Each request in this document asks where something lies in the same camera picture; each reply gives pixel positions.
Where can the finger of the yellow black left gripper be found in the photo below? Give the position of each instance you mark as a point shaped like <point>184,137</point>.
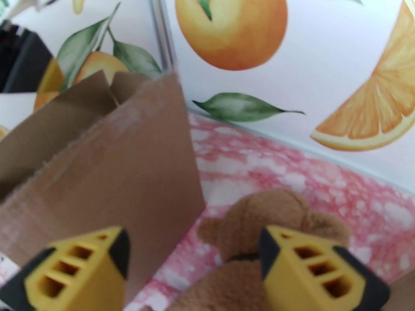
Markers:
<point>52,78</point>

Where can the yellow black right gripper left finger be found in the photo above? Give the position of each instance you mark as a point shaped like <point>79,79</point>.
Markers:
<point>94,287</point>

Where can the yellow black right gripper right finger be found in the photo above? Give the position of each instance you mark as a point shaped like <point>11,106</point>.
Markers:
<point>291,290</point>

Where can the brown plush toy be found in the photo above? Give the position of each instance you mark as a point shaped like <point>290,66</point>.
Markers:
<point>246,225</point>

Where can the cardboard box with white label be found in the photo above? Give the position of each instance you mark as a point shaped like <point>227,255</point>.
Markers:
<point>129,173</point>

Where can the aluminium corner post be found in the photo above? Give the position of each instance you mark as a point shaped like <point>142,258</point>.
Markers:
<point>160,28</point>

